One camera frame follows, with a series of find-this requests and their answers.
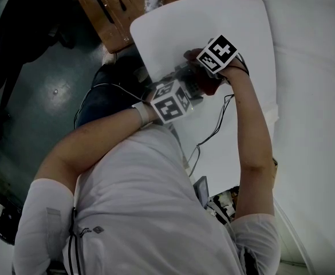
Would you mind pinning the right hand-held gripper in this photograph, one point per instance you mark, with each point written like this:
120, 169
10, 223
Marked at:
217, 53

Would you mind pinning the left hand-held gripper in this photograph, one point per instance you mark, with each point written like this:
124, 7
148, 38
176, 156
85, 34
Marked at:
170, 105

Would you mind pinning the person's left forearm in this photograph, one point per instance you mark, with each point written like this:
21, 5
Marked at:
98, 133

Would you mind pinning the person's right forearm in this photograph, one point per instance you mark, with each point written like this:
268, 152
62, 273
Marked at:
247, 119

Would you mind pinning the white wristband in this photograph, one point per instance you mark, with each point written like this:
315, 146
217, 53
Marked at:
142, 114

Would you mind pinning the person's dark trousers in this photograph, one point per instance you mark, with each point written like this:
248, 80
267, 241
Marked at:
107, 99

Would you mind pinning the person's white shoe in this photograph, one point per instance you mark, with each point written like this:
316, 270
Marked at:
109, 58

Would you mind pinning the clear plastic bag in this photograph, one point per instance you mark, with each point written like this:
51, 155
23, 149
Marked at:
154, 0

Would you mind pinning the dark tablet device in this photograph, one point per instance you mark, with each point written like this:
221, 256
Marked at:
201, 190

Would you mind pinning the person's white shirt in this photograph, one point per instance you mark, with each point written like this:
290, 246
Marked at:
144, 196

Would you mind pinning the large taped cardboard box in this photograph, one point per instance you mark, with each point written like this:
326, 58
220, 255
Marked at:
112, 24

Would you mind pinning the black office chair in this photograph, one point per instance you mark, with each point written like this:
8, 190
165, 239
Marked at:
35, 16

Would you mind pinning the cluttered equipment shelf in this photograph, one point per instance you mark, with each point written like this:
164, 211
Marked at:
1, 216

